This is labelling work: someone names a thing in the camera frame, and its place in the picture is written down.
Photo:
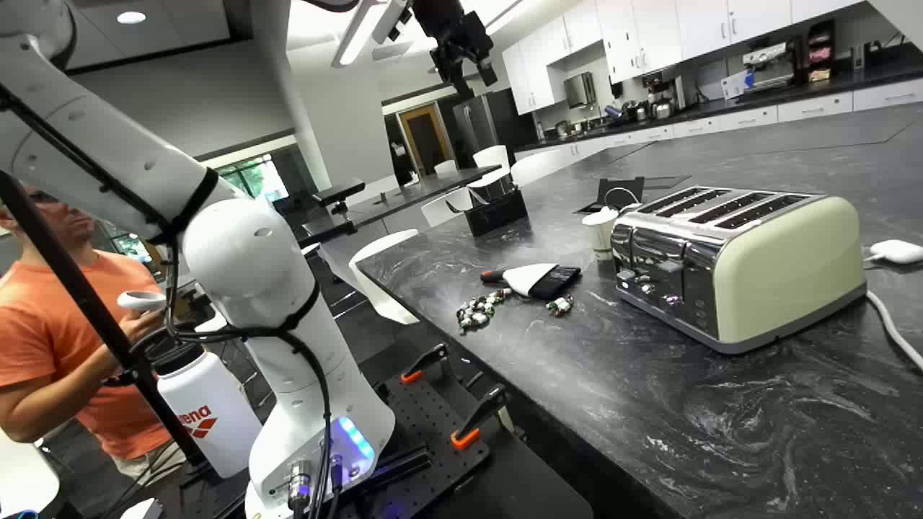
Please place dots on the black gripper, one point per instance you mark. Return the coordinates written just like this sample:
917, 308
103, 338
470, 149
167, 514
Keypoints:
461, 35

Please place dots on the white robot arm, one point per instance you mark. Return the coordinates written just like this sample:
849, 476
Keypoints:
327, 432

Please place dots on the cream and chrome toaster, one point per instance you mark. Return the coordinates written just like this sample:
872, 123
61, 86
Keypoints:
741, 269

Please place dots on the black box on counter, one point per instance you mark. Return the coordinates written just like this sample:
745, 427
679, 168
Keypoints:
494, 204

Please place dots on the black table power outlet box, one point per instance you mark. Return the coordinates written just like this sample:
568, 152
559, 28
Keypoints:
617, 194

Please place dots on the white paper cup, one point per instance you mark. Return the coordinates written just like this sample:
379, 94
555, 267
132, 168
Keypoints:
599, 228

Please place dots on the pile of wrapped candies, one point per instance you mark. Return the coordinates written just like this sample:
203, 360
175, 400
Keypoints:
478, 313

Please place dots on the single wrapped candy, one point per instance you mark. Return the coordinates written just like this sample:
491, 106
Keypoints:
559, 308

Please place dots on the black perforated mounting board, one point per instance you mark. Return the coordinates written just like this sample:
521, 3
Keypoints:
435, 422

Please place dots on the white plastic bottle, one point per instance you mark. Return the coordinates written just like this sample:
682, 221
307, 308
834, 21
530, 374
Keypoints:
213, 406

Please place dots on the white power plug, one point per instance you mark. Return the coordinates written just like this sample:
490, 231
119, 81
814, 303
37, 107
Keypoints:
898, 251

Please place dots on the person in orange shirt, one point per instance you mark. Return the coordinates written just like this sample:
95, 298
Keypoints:
57, 368

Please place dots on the white spatula with black handle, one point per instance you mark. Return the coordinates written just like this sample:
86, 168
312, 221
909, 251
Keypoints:
539, 282

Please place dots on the black clamp with orange handle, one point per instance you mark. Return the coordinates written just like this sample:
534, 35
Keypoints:
470, 433

